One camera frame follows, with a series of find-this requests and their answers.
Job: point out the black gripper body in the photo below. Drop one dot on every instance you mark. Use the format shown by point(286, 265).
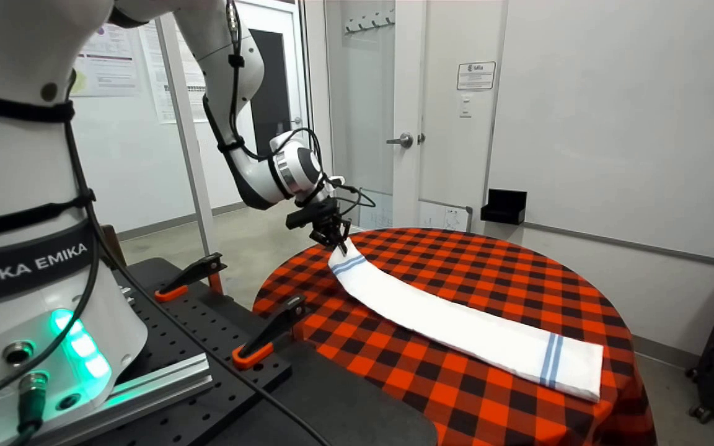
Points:
point(329, 218)

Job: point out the white towel with blue stripes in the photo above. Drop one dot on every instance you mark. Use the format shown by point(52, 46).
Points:
point(457, 325)

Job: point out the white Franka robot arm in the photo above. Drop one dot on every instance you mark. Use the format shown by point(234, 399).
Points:
point(12, 165)

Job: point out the small leaning whiteboard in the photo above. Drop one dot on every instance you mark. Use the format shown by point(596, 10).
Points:
point(446, 215)

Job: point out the black clamp with orange tips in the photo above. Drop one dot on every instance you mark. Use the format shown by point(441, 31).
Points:
point(271, 331)
point(198, 271)

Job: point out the white door with dark window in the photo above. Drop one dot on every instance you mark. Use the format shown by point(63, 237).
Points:
point(286, 100)

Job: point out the red black plaid tablecloth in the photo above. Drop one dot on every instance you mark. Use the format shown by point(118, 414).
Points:
point(489, 274)

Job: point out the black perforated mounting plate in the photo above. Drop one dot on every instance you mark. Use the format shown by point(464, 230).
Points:
point(200, 318)

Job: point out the white door with glass pane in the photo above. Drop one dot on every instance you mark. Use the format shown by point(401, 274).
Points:
point(409, 82)

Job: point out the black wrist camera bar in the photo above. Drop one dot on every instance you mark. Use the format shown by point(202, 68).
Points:
point(302, 218)

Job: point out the grey metal frame post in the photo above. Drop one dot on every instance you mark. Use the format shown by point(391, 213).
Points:
point(198, 207)

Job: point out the small white wall notice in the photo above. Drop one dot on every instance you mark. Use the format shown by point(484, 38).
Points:
point(464, 108)

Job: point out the wall coat hook rack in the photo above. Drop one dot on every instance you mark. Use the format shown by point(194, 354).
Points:
point(371, 22)

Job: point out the white printed wall sign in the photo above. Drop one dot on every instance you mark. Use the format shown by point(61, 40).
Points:
point(474, 77)

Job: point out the white paper wall poster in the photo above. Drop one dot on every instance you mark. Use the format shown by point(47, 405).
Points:
point(156, 82)

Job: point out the colourful wall poster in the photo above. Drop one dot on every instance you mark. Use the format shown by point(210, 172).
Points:
point(111, 64)

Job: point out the large wall whiteboard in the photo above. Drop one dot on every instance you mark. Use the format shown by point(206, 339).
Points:
point(622, 124)

